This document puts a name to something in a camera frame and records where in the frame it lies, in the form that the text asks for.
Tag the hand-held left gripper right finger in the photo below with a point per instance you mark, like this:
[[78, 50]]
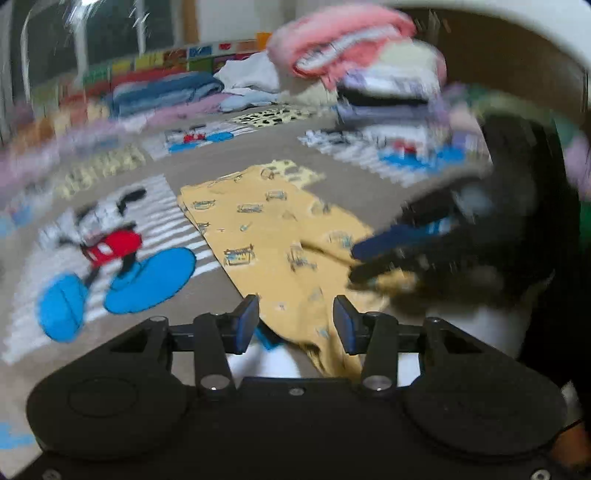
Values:
[[345, 325]]

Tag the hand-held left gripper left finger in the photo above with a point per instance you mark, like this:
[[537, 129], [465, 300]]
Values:
[[248, 323]]

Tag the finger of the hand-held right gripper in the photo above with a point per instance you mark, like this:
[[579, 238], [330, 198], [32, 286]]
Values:
[[392, 241], [383, 271]]

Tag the yellow printed pants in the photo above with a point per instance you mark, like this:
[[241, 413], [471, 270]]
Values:
[[268, 230]]

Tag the stack of folded clothes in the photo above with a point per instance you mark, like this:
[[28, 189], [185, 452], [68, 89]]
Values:
[[383, 113]]

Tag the person's right hand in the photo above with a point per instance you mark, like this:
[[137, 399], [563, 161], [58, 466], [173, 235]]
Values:
[[526, 161]]

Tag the white folded garment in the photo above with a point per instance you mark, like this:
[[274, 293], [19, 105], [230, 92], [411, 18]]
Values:
[[397, 133]]

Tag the green pillow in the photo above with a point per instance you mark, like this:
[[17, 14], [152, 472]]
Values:
[[508, 99]]

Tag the black folded garment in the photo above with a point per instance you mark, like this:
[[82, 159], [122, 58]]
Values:
[[383, 95]]

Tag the printed cartoon blanket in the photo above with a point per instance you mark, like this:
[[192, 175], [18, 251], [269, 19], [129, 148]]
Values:
[[286, 143]]

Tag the white floral folded cloth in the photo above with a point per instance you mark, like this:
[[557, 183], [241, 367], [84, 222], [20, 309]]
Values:
[[383, 83]]

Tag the dark wooden headboard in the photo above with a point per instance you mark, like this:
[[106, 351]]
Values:
[[498, 60]]

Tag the cream quilt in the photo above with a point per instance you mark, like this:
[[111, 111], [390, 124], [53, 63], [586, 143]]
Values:
[[411, 57]]

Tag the light blue cloth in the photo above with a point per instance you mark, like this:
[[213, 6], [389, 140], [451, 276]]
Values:
[[244, 100]]

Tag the pink quilt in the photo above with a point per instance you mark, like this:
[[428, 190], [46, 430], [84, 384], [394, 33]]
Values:
[[332, 32]]

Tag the white crumpled cloth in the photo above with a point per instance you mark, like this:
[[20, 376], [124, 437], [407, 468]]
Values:
[[249, 74]]

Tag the pink folded blanket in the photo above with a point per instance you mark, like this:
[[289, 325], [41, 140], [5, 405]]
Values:
[[184, 110]]

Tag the blue folded blanket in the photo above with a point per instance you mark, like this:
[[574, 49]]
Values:
[[166, 90]]

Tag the printed bed sheet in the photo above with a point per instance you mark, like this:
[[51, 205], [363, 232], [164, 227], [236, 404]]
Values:
[[46, 152]]

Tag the folded blue and red bedding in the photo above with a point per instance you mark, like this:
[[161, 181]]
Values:
[[152, 60]]

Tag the white tube frame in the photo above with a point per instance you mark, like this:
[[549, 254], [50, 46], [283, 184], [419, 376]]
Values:
[[82, 41]]

